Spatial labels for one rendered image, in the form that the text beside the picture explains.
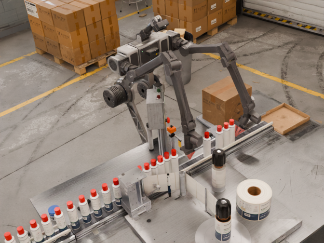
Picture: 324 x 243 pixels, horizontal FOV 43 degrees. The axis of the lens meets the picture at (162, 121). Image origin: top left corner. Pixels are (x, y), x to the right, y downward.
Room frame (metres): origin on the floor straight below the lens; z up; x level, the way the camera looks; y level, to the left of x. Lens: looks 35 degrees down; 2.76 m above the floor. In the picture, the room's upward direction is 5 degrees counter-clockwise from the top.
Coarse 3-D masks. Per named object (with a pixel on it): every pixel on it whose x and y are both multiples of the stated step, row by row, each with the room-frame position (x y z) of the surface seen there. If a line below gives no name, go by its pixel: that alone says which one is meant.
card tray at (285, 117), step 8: (280, 104) 2.78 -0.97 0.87; (272, 112) 2.72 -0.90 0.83; (280, 112) 2.71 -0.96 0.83; (288, 112) 2.70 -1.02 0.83; (296, 112) 2.69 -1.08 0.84; (264, 120) 2.63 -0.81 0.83; (272, 120) 2.62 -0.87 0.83; (280, 120) 2.61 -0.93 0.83; (288, 120) 2.60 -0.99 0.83; (296, 120) 2.59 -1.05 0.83; (304, 120) 2.55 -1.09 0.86; (280, 128) 2.50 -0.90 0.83; (288, 128) 2.45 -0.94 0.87
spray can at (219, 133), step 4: (220, 128) 2.25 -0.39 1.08; (216, 132) 2.25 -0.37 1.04; (220, 132) 2.24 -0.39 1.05; (216, 136) 2.25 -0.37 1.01; (220, 136) 2.24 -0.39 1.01; (216, 140) 2.25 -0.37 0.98; (220, 140) 2.24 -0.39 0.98; (216, 144) 2.25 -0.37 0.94; (220, 144) 2.24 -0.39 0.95; (216, 148) 2.24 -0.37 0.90; (220, 148) 2.24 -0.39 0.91
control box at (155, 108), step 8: (160, 88) 2.17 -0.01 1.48; (152, 96) 2.09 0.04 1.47; (160, 96) 2.08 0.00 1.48; (152, 104) 2.01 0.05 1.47; (160, 104) 2.01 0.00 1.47; (152, 112) 2.01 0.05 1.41; (160, 112) 2.01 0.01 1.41; (152, 120) 2.01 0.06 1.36; (160, 120) 2.01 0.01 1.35; (152, 128) 2.01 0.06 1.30; (160, 128) 2.01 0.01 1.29
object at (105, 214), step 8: (256, 128) 2.47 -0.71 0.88; (240, 136) 2.39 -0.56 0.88; (192, 160) 2.17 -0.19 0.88; (208, 160) 2.16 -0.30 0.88; (184, 168) 2.09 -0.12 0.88; (192, 168) 2.09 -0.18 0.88; (104, 208) 1.79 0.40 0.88; (120, 208) 1.78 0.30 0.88; (104, 216) 1.73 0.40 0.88; (80, 224) 1.68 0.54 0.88; (88, 224) 1.68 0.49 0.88
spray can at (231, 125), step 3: (231, 120) 2.32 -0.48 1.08; (231, 123) 2.31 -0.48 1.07; (231, 126) 2.30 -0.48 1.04; (234, 126) 2.30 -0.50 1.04; (231, 129) 2.30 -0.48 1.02; (234, 129) 2.30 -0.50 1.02; (231, 132) 2.30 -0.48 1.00; (234, 132) 2.30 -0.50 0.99; (231, 135) 2.30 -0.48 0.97; (234, 135) 2.31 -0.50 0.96; (231, 138) 2.30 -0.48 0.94; (234, 138) 2.31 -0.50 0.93; (231, 141) 2.30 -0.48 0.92; (234, 141) 2.31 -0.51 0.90
